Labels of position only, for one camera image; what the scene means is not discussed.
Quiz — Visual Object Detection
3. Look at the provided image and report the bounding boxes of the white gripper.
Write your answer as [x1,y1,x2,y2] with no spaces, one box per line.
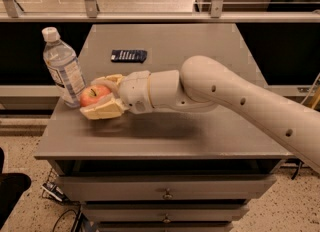
[80,71,153,120]

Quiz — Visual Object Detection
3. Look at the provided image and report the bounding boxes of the red apple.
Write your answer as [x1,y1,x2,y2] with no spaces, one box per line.
[80,84,111,107]

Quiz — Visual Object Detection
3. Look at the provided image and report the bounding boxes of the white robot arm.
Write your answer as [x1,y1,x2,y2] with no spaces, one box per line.
[80,56,320,172]

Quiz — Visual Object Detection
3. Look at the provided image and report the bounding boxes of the clear blue plastic water bottle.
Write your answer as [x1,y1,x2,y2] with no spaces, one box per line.
[42,27,86,108]

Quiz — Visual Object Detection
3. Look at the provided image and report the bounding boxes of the dark blue snack packet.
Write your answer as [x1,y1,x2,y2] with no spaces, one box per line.
[111,49,147,63]

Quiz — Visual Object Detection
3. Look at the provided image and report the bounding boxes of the grey drawer cabinet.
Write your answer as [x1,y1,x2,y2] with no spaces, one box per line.
[33,23,305,232]

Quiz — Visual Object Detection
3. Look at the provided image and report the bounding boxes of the small device on floor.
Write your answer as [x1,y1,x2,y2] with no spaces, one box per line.
[42,181,65,202]

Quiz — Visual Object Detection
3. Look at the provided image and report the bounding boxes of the middle grey drawer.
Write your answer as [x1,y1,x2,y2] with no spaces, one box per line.
[82,204,248,223]

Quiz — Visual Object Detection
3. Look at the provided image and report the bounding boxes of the grey drawer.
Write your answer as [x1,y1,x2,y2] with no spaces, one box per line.
[56,175,276,202]
[98,223,233,232]
[82,204,248,223]

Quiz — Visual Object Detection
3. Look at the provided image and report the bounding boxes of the black chair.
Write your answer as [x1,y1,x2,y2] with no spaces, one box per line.
[0,148,31,229]

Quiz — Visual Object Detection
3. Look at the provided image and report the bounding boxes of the bottom grey drawer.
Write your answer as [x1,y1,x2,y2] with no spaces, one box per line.
[98,223,233,232]

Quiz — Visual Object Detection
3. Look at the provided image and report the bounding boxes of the top grey drawer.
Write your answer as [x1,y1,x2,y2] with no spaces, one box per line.
[56,175,276,202]

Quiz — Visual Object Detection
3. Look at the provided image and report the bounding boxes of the black floor cable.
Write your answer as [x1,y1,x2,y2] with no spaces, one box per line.
[51,207,88,232]

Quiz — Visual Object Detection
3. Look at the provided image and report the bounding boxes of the yellow wooden frame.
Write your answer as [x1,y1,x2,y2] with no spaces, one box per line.
[309,86,320,109]

